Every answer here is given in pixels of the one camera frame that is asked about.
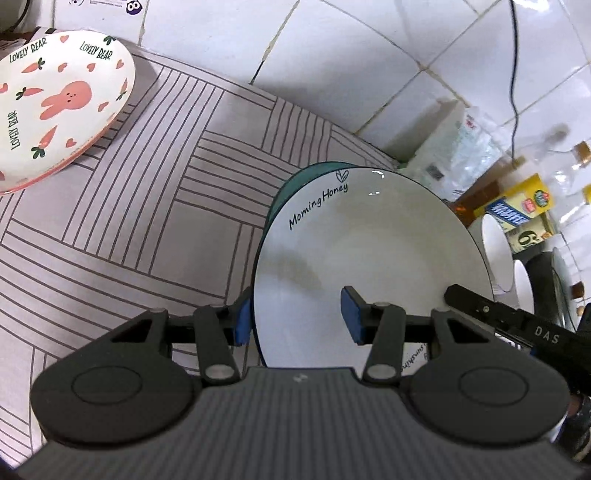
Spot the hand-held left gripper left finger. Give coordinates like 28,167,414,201
108,295,254,386

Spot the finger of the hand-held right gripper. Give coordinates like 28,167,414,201
446,285,522,334

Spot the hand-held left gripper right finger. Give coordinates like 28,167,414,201
341,285,497,384

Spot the white bowl black rim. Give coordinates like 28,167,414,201
512,259,536,315
480,215,515,294

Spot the white plate black rim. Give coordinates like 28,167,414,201
253,162,495,370

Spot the green pot lid wooden knob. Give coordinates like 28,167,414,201
551,247,585,330

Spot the dark green pot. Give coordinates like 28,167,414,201
526,251,561,319

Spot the yellow cap vinegar bottle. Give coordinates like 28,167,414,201
508,141,591,254

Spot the yellow label oil bottle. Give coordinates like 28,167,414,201
480,124,571,232

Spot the clear plastic bag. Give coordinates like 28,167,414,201
406,99,513,204

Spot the pink bunny carrot plate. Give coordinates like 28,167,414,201
0,30,136,197

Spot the printed cardboard box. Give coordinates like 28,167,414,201
53,0,148,47

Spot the black cable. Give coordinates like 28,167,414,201
507,0,520,162

